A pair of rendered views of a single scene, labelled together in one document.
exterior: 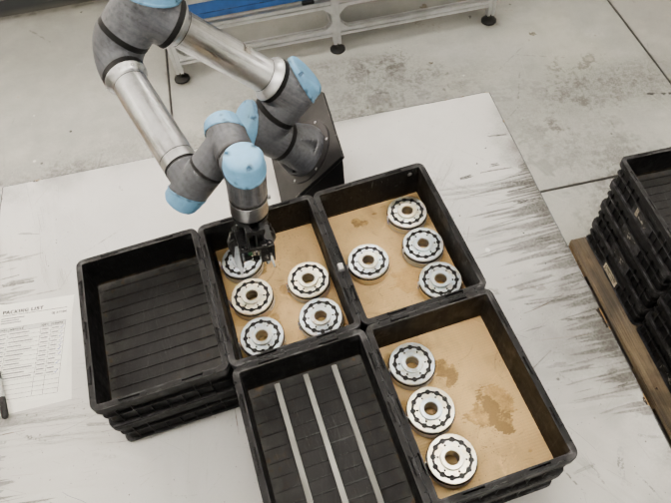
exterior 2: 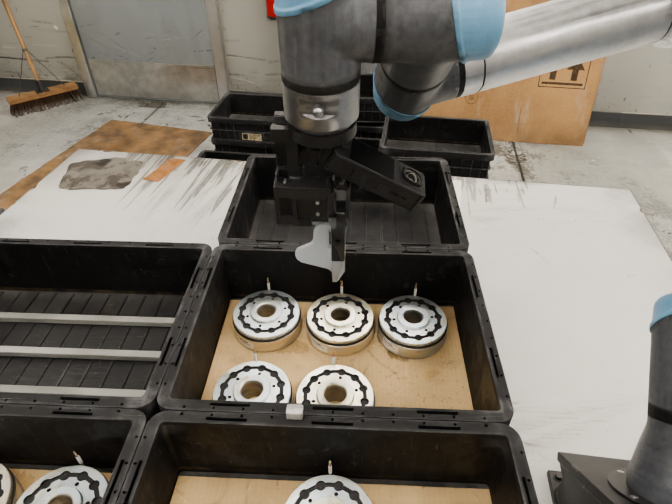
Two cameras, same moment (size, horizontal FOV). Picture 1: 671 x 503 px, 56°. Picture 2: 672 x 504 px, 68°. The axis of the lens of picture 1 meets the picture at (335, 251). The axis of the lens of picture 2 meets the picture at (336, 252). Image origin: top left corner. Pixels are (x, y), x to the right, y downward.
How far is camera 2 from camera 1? 1.21 m
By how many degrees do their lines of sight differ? 66
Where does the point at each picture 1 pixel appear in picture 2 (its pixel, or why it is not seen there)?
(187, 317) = not seen: hidden behind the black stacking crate
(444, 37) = not seen: outside the picture
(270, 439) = (135, 303)
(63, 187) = (631, 229)
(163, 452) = not seen: hidden behind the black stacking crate
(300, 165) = (640, 458)
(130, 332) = (356, 219)
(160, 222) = (562, 305)
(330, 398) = (128, 378)
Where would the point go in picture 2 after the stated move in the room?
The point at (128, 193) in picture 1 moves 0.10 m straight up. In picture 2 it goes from (622, 281) to (639, 244)
